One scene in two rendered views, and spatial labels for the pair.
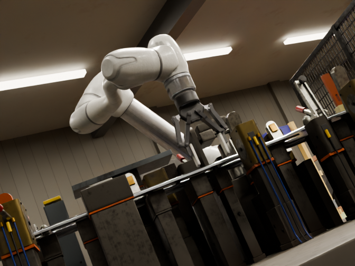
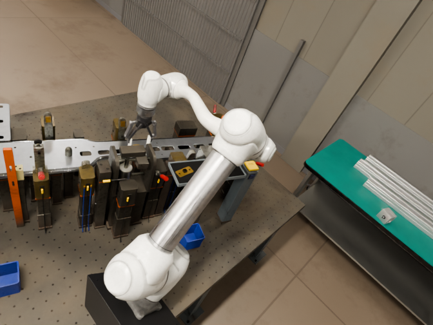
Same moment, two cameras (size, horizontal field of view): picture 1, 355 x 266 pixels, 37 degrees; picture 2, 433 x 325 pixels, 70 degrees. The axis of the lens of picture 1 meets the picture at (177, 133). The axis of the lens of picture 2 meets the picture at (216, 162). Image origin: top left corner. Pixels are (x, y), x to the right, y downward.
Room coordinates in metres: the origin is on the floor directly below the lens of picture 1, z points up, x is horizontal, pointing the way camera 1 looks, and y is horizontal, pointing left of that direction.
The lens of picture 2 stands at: (2.85, -0.24, 2.14)
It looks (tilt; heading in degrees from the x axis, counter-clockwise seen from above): 40 degrees down; 153
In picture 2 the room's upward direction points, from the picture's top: 24 degrees clockwise
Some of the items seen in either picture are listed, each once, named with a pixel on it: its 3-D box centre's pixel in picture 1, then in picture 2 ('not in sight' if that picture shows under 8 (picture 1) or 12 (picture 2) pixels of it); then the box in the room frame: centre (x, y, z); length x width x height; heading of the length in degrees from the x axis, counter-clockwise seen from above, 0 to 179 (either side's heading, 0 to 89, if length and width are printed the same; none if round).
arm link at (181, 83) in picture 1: (180, 87); (145, 108); (1.58, -0.07, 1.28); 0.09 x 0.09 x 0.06
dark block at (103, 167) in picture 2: not in sight; (100, 196); (1.85, -0.23, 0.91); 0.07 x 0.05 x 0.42; 14
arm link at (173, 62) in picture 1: (164, 59); (152, 88); (1.57, -0.06, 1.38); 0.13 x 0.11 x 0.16; 133
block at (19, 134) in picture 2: not in sight; (20, 153); (1.52, -0.64, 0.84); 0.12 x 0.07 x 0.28; 14
